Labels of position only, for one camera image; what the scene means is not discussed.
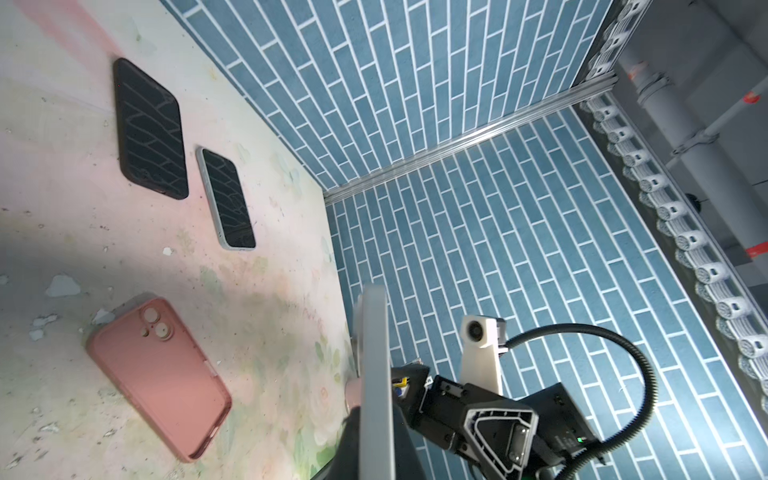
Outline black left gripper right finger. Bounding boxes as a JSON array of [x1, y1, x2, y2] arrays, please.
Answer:
[[393, 405, 427, 480]]

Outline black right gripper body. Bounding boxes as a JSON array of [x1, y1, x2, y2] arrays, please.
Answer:
[[407, 363, 600, 479]]

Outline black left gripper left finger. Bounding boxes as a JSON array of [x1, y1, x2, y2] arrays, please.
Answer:
[[311, 407, 360, 480]]

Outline black smartphone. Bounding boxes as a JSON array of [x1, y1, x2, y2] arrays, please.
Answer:
[[355, 284, 396, 479]]

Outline dusty pink phone case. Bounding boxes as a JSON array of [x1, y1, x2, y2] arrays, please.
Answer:
[[86, 297, 232, 463]]

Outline sage green phone case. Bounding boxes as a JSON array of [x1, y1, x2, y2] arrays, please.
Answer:
[[196, 147, 257, 251]]

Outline black phone case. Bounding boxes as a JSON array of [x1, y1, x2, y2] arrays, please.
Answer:
[[113, 58, 189, 200]]

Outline aluminium frame post right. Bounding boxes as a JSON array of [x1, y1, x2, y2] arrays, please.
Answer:
[[324, 71, 618, 206]]

